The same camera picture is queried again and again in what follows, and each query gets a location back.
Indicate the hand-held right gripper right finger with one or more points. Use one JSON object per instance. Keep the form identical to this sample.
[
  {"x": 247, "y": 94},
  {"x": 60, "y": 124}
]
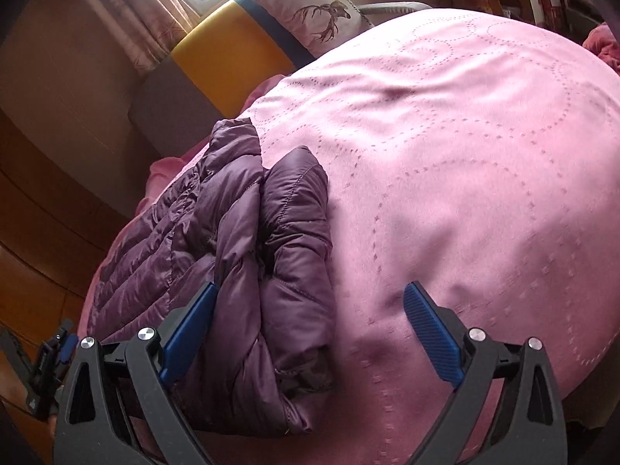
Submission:
[{"x": 433, "y": 334}]

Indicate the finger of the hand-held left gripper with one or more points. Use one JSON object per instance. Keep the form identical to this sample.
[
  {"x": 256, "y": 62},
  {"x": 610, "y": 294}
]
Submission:
[{"x": 69, "y": 346}]

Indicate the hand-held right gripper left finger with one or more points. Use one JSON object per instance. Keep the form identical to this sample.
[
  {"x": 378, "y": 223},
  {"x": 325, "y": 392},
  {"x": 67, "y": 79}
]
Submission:
[{"x": 189, "y": 334}]

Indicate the purple puffer jacket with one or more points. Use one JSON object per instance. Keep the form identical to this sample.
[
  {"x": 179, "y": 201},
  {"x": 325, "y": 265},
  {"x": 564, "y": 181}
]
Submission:
[{"x": 271, "y": 252}]

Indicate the pink quilted bedspread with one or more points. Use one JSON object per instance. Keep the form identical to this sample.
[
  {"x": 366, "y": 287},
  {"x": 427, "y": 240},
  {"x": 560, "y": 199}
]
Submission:
[{"x": 460, "y": 155}]

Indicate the yellow grey blue headboard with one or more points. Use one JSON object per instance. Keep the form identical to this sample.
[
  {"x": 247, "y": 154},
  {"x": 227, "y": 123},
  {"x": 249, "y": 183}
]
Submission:
[{"x": 227, "y": 53}]

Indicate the pink patterned curtain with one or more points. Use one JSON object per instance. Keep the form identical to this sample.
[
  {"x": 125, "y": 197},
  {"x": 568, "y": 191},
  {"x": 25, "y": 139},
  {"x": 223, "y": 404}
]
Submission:
[{"x": 145, "y": 24}]

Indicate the grey metal tube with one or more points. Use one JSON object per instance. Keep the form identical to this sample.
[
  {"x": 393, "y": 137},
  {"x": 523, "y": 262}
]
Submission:
[{"x": 397, "y": 7}]

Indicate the pink cloth pile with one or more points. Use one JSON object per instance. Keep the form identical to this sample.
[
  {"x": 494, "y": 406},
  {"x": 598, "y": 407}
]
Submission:
[{"x": 605, "y": 48}]

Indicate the deer print pillow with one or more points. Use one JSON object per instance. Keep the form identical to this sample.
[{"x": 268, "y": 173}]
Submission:
[{"x": 310, "y": 5}]

